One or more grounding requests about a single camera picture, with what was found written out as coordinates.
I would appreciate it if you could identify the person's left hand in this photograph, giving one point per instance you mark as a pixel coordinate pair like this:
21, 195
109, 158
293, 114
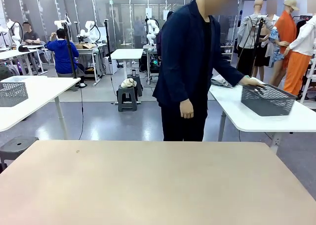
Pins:
250, 81

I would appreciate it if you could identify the person's right hand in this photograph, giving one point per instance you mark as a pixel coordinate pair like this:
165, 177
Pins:
186, 109

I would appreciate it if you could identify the grey lattice plastic basket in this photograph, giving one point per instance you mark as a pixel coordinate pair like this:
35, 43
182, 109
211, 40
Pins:
269, 104
13, 94

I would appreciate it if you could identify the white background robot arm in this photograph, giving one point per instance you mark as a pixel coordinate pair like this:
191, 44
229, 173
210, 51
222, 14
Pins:
150, 35
59, 24
90, 30
16, 35

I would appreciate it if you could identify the person's left forearm navy sleeve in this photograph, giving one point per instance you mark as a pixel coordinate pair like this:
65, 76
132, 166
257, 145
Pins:
229, 73

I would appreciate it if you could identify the person's right forearm navy sleeve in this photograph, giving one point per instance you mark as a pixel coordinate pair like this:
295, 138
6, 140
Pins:
176, 86

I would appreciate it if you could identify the wooden shoe rack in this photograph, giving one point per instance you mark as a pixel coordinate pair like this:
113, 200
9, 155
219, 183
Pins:
228, 49

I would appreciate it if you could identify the white side table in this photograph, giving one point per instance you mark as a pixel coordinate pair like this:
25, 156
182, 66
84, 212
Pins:
247, 122

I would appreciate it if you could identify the mannequin white shirt orange trousers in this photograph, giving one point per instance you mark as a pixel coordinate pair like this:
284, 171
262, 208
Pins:
296, 69

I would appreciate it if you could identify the mannequin in grey shirt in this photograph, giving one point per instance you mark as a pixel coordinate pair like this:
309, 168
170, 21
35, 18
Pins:
247, 30

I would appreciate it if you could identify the grey plastic step stool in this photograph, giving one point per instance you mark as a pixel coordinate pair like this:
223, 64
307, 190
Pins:
127, 91
139, 85

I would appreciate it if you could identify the white metal rack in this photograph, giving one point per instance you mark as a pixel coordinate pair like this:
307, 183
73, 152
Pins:
304, 86

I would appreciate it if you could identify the computer with coloured lights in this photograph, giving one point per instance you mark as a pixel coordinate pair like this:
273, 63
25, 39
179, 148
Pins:
154, 62

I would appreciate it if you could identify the person in navy jacket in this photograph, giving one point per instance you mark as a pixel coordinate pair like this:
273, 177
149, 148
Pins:
185, 49

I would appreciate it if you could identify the dark metal tumbler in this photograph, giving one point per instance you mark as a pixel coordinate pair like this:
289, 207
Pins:
134, 73

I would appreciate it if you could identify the beige cloth bundle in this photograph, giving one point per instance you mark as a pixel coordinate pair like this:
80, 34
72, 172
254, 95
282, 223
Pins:
128, 83

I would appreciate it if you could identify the bystander in dark hoodie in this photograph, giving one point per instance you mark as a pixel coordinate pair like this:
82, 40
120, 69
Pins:
159, 45

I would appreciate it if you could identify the small white desk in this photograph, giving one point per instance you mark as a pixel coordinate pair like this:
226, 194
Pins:
127, 53

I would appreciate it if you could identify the black pole stand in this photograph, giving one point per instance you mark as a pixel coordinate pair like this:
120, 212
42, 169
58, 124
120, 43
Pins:
107, 45

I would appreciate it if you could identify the white robot workbench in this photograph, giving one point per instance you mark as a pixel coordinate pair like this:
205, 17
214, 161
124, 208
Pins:
86, 50

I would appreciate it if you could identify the flat cardboard box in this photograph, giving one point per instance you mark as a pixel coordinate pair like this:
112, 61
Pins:
85, 46

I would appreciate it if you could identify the black stand with round base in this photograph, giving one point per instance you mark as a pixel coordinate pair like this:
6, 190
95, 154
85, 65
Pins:
71, 59

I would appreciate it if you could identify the person in blue hoodie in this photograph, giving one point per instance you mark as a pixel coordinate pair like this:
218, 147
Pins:
61, 54

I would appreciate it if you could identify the seated man grey t-shirt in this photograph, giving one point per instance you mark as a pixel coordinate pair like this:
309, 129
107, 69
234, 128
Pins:
31, 38

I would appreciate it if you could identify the black cap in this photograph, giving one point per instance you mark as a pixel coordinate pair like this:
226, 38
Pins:
24, 49

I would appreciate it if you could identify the grey round plastic stool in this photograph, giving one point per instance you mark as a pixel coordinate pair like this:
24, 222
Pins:
17, 148

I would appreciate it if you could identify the long white desk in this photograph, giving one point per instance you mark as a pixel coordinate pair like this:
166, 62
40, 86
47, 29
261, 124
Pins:
14, 53

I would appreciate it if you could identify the bystander in dark olive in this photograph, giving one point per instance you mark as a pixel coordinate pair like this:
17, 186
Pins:
5, 73

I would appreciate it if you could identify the black tripod with camera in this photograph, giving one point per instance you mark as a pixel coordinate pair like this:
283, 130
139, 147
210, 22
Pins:
256, 42

